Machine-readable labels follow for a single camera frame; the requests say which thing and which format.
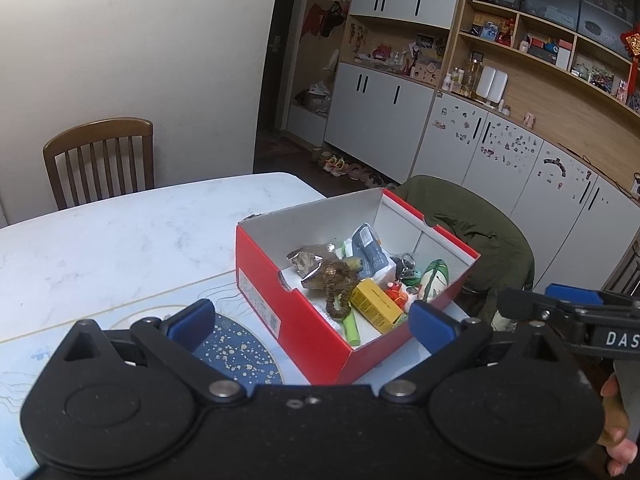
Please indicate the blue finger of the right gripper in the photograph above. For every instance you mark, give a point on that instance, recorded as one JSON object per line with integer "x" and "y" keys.
{"x": 574, "y": 295}
{"x": 523, "y": 306}

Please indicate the olive green jacket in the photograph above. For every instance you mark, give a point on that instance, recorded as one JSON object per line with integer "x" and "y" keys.
{"x": 506, "y": 259}

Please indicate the green white snack bag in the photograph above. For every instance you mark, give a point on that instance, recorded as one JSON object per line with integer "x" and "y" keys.
{"x": 434, "y": 281}

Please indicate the white wall cabinet unit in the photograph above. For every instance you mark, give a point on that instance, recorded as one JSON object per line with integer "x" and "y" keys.
{"x": 390, "y": 84}

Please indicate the person's right hand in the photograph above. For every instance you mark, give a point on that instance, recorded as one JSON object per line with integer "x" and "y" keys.
{"x": 621, "y": 451}

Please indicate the yellow small carton box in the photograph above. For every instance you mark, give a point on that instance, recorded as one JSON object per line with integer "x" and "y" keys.
{"x": 375, "y": 306}

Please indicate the red cardboard shoe box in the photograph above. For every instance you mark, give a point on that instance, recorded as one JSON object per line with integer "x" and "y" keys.
{"x": 297, "y": 318}

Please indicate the brown hair scrunchie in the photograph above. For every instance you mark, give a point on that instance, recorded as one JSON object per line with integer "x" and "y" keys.
{"x": 340, "y": 282}

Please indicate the white blue snack bag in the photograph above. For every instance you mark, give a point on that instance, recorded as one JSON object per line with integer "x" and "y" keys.
{"x": 375, "y": 261}

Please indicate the shoes on floor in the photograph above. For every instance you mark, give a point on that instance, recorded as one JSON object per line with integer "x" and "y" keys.
{"x": 339, "y": 166}

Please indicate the gold foil snack packet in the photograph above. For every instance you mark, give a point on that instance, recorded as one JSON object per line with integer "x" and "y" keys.
{"x": 309, "y": 262}

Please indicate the black item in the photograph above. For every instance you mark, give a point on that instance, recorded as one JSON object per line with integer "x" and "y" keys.
{"x": 407, "y": 272}

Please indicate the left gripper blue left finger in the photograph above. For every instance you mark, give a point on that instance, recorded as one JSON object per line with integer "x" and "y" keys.
{"x": 171, "y": 343}

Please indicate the red figure keychain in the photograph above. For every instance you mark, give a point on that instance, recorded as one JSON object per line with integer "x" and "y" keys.
{"x": 398, "y": 294}

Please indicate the lime green tube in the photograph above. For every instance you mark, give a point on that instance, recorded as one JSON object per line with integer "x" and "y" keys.
{"x": 350, "y": 329}

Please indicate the brown wooden chair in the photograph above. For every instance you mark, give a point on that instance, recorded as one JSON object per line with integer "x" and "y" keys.
{"x": 99, "y": 160}

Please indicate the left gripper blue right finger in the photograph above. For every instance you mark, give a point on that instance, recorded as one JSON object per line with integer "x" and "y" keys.
{"x": 453, "y": 346}

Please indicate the white canister pair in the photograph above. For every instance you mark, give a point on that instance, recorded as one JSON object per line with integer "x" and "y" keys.
{"x": 491, "y": 85}

